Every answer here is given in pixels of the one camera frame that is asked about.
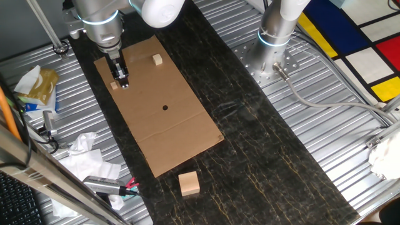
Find yellow tissue pack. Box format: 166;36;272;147
14;64;60;106

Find black cable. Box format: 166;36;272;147
0;73;32;169

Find brown cardboard sheet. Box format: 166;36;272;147
94;34;225;178

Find ribbed silver camera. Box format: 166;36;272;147
82;175;126;197

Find grey robot power cable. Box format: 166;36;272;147
272;61;399;124

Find orange tube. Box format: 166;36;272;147
0;86;23;141

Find silver camera on mount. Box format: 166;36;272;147
42;110;59;137

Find aluminium frame beam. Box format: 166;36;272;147
0;124;129;225

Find white crumpled cloth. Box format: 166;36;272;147
367;131;400;181

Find large wooden block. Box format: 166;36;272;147
177;171;201;198

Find teal clothespin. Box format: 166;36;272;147
120;186;139;198

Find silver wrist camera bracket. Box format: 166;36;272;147
62;0;85;40

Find black keyboard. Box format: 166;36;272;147
0;171;43;225

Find blue white tissue pack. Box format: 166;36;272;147
18;89;59;119

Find crumpled white tissue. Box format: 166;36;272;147
67;131;98;156

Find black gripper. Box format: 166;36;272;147
104;49;129;89

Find aluminium frame profile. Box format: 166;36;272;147
365;120;400;149

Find colourful rectangle pattern mat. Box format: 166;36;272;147
296;0;400;104

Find thin metal pole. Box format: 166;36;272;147
26;0;69;60

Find red clothespin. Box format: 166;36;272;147
125;177;140;190

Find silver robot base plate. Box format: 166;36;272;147
233;39;300;88

